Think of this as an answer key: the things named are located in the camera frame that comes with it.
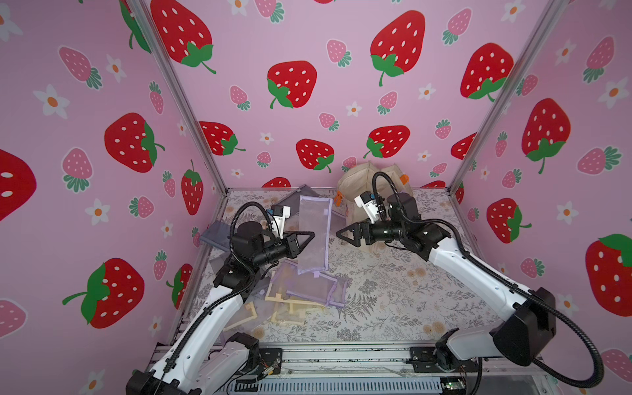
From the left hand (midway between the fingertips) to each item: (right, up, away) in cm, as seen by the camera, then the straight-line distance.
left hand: (315, 236), depth 69 cm
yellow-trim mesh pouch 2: (-25, -28, +15) cm, 40 cm away
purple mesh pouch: (0, +6, +4) cm, 7 cm away
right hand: (+7, 0, +2) cm, 8 cm away
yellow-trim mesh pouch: (-9, -28, +15) cm, 33 cm away
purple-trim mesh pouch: (+2, -22, +20) cm, 29 cm away
